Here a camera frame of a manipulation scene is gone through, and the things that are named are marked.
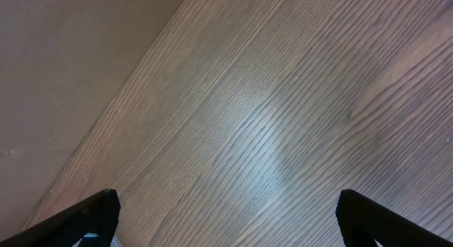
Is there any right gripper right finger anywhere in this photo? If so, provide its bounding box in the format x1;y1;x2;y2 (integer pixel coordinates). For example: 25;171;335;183
336;189;452;247

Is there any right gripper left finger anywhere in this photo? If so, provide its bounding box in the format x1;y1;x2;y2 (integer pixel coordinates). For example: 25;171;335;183
1;189;121;247

